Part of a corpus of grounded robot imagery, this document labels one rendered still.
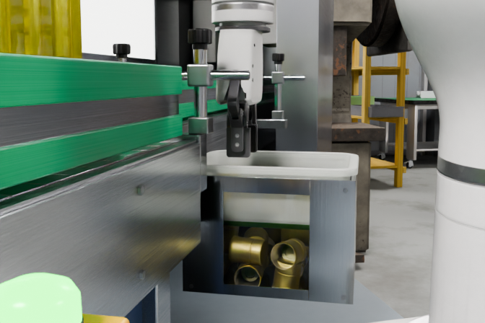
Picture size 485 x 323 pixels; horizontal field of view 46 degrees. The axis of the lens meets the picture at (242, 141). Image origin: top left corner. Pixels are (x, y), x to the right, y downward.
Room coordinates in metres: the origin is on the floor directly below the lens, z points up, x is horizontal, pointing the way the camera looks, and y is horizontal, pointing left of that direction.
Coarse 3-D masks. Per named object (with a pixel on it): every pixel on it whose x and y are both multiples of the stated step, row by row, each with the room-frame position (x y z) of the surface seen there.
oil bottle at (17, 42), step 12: (0, 0) 0.52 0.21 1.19; (12, 0) 0.54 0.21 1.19; (0, 12) 0.52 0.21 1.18; (12, 12) 0.54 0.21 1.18; (0, 24) 0.52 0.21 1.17; (12, 24) 0.53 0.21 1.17; (24, 24) 0.55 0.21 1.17; (0, 36) 0.52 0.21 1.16; (12, 36) 0.53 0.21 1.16; (24, 36) 0.55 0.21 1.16; (0, 48) 0.52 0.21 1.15; (12, 48) 0.53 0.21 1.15; (24, 48) 0.55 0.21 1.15
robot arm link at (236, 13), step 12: (216, 12) 0.77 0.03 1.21; (228, 12) 0.76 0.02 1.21; (240, 12) 0.75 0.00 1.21; (252, 12) 0.75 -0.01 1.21; (264, 12) 0.76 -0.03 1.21; (216, 24) 0.80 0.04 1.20; (228, 24) 0.77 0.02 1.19; (240, 24) 0.76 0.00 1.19; (252, 24) 0.77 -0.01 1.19; (264, 24) 0.78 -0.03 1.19
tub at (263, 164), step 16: (208, 160) 0.82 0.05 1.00; (224, 160) 0.88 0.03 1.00; (240, 160) 0.88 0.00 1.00; (256, 160) 0.87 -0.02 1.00; (272, 160) 0.87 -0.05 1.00; (288, 160) 0.86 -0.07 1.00; (304, 160) 0.86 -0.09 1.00; (320, 160) 0.85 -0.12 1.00; (336, 160) 0.85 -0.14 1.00; (352, 160) 0.77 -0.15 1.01; (240, 176) 0.72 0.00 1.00; (256, 176) 0.72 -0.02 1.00; (272, 176) 0.72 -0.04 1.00; (288, 176) 0.71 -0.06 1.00; (304, 176) 0.71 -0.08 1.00; (320, 176) 0.69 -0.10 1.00; (336, 176) 0.69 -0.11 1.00
